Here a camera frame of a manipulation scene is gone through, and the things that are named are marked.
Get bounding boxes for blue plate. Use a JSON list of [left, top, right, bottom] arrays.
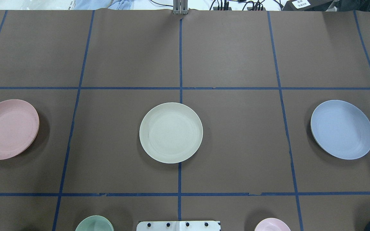
[[310, 100, 370, 160]]

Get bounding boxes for pink plate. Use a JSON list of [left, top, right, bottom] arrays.
[[0, 99, 40, 160]]

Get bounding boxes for cream plate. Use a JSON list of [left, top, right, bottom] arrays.
[[138, 102, 204, 164]]

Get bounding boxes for pink bowl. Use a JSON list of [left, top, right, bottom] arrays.
[[254, 218, 291, 231]]

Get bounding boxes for green bowl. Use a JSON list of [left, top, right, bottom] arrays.
[[75, 215, 114, 231]]

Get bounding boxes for black box with label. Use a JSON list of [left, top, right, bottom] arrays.
[[282, 0, 340, 12]]

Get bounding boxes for metal camera post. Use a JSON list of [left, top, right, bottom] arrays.
[[173, 0, 189, 15]]

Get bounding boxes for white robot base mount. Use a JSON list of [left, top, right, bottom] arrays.
[[136, 220, 221, 231]]

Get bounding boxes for black cables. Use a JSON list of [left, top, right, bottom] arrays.
[[150, 0, 283, 11]]

